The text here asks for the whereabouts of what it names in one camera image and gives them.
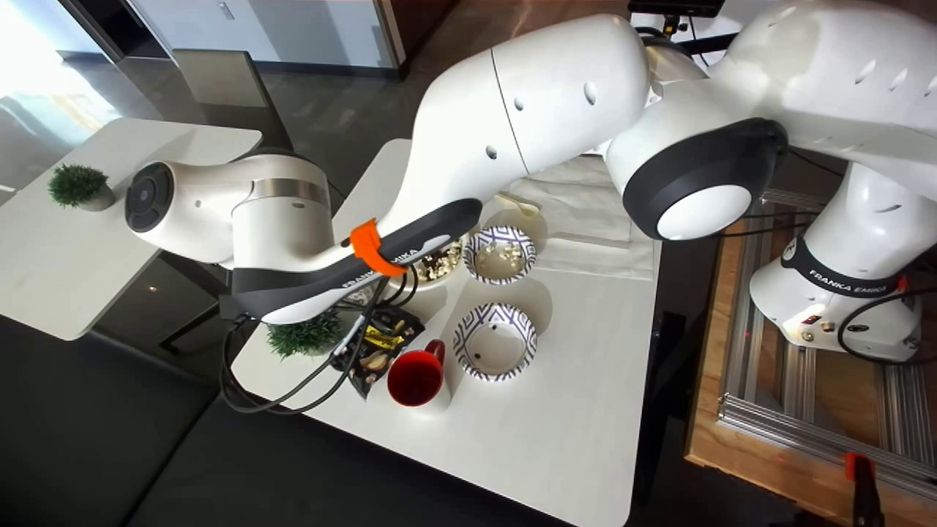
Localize wooden base board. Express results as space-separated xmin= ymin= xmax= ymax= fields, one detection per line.
xmin=685 ymin=188 xmax=937 ymax=527

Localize bar clamp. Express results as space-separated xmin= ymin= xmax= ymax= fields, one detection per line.
xmin=842 ymin=447 xmax=889 ymax=527

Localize white cloth towel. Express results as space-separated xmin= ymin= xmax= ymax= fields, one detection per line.
xmin=499 ymin=156 xmax=666 ymax=287

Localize small green potted plant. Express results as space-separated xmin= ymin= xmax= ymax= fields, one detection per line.
xmin=45 ymin=160 xmax=119 ymax=214

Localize red and white mug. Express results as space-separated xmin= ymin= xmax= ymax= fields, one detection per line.
xmin=382 ymin=336 xmax=451 ymax=409

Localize black camera stand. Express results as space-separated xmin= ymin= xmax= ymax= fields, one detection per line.
xmin=627 ymin=0 xmax=744 ymax=56

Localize blue patterned bowl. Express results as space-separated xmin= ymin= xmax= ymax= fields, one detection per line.
xmin=451 ymin=301 xmax=540 ymax=384
xmin=461 ymin=226 xmax=540 ymax=283

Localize black wrist cables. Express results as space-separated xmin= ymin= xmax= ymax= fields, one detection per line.
xmin=214 ymin=261 xmax=425 ymax=421

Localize dark snack packet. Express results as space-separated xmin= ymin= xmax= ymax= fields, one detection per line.
xmin=327 ymin=304 xmax=426 ymax=402

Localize orange cable clip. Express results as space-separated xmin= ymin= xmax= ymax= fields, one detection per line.
xmin=344 ymin=216 xmax=406 ymax=283

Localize dark upholstered bench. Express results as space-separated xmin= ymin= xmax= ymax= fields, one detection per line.
xmin=0 ymin=311 xmax=608 ymax=527

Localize white side table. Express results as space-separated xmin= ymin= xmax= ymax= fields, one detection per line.
xmin=0 ymin=118 xmax=264 ymax=345

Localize aluminium profile frame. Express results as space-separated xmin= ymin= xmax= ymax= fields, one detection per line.
xmin=717 ymin=192 xmax=937 ymax=492

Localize grey box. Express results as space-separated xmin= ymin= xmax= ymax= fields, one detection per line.
xmin=171 ymin=47 xmax=274 ymax=112

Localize white dinner plate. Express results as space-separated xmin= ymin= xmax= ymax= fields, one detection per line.
xmin=392 ymin=232 xmax=467 ymax=290

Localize black base cable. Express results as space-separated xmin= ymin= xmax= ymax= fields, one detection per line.
xmin=833 ymin=276 xmax=937 ymax=365

